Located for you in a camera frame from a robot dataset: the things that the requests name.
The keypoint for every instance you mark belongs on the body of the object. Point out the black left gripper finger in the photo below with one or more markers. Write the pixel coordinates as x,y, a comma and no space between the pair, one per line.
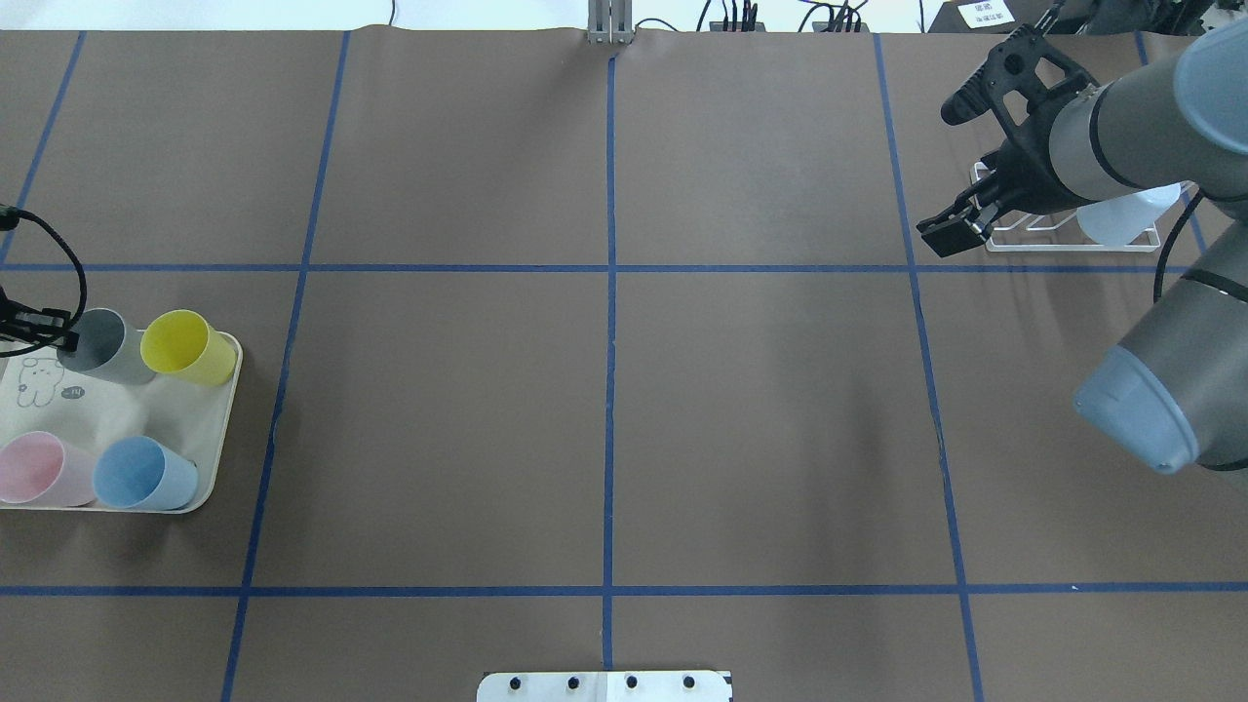
47,327

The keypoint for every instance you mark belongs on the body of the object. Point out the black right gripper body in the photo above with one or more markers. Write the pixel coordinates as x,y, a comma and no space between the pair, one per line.
1026,168

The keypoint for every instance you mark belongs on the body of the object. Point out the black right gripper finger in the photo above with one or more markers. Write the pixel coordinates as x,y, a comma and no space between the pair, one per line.
1024,63
965,225

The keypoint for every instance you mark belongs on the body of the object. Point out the grey plastic cup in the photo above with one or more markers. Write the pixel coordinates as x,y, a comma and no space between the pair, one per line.
108,348

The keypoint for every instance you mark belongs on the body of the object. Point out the light blue plastic cup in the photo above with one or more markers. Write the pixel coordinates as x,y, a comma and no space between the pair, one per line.
1119,221

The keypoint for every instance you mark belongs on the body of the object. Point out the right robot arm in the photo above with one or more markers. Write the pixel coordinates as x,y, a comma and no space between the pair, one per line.
1173,390

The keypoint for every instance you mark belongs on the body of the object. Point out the pink plastic cup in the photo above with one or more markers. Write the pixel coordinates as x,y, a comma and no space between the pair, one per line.
41,470

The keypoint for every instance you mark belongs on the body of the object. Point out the yellow plastic cup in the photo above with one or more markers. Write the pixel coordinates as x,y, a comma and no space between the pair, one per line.
184,345

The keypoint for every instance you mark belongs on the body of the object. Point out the blue cup near base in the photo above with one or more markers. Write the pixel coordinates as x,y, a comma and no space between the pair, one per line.
137,473

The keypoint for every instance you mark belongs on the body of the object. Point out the black box with label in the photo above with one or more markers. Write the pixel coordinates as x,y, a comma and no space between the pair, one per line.
1002,17

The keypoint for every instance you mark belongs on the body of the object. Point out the cream plastic tray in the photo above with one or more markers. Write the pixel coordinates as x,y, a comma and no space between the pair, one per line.
91,414

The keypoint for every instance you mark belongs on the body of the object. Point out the white wire cup rack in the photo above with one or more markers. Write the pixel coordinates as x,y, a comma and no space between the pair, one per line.
1057,233

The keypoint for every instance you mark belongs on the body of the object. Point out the aluminium frame post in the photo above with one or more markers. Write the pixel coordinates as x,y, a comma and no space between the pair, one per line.
610,22

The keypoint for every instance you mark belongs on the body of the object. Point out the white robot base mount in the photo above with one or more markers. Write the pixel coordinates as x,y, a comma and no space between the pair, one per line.
658,685

